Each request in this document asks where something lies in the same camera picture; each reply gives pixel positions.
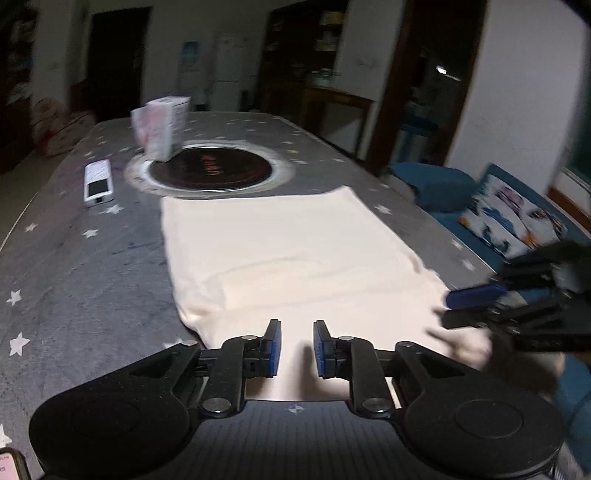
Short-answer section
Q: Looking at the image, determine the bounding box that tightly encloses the round built-in induction cooker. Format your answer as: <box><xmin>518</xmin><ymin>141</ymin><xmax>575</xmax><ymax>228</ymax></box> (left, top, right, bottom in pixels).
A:
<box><xmin>124</xmin><ymin>140</ymin><xmax>296</xmax><ymax>200</ymax></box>

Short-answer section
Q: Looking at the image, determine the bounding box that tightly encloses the white remote control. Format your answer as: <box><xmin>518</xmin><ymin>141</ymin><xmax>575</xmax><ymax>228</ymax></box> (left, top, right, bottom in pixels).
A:
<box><xmin>83</xmin><ymin>159</ymin><xmax>115</xmax><ymax>204</ymax></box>

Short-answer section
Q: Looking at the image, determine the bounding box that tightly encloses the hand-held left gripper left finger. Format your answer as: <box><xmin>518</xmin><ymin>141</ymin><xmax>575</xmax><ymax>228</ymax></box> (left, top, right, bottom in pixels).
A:
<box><xmin>122</xmin><ymin>318</ymin><xmax>282</xmax><ymax>418</ymax></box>

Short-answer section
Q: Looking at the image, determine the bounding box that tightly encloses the brown wooden side table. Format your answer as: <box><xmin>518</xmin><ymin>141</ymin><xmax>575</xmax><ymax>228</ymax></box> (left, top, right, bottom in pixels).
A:
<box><xmin>300</xmin><ymin>85</ymin><xmax>375</xmax><ymax>155</ymax></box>

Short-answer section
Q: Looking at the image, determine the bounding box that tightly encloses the white tissue pack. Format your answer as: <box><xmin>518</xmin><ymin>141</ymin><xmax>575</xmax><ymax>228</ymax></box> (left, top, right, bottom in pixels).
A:
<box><xmin>130</xmin><ymin>95</ymin><xmax>191</xmax><ymax>162</ymax></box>

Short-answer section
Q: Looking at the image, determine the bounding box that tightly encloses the grey star-patterned tablecloth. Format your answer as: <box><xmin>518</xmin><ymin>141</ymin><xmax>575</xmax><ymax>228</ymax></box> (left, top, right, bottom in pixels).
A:
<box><xmin>0</xmin><ymin>111</ymin><xmax>492</xmax><ymax>480</ymax></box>

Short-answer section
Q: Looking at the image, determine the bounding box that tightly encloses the sofa with blue cover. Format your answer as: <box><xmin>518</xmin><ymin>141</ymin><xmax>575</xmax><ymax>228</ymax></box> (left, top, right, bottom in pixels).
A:
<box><xmin>388</xmin><ymin>161</ymin><xmax>591</xmax><ymax>480</ymax></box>

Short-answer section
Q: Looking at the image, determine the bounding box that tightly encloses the white water dispenser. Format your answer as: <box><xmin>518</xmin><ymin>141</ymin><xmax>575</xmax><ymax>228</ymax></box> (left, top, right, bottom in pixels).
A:
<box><xmin>178</xmin><ymin>69</ymin><xmax>208</xmax><ymax>110</ymax></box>

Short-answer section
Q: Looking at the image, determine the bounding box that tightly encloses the dark wooden wall cabinet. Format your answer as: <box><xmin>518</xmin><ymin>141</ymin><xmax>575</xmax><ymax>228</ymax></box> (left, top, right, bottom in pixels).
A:
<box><xmin>256</xmin><ymin>0</ymin><xmax>347</xmax><ymax>116</ymax></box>

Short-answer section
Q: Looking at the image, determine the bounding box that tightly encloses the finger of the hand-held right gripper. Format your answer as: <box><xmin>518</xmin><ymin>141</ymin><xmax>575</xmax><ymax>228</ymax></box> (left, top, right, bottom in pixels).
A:
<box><xmin>438</xmin><ymin>307</ymin><xmax>514</xmax><ymax>331</ymax></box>
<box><xmin>444</xmin><ymin>282</ymin><xmax>509</xmax><ymax>310</ymax></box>

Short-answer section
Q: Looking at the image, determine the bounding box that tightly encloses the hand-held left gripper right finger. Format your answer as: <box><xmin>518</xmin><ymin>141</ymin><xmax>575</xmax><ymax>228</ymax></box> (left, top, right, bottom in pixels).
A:
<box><xmin>313</xmin><ymin>319</ymin><xmax>469</xmax><ymax>417</ymax></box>

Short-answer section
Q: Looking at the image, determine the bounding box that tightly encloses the cream cloth garment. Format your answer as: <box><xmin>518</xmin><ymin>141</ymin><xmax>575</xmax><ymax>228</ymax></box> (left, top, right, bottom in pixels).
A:
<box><xmin>159</xmin><ymin>185</ymin><xmax>497</xmax><ymax>402</ymax></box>

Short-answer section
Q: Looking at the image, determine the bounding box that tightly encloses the blue water bottle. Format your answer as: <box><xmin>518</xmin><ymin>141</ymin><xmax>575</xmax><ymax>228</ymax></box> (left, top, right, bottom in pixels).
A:
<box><xmin>180</xmin><ymin>41</ymin><xmax>204</xmax><ymax>72</ymax></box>

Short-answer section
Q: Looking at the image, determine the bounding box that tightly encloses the patterned cushion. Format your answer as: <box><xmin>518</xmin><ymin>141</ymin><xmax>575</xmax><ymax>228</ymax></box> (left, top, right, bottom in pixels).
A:
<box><xmin>459</xmin><ymin>173</ymin><xmax>568</xmax><ymax>257</ymax></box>

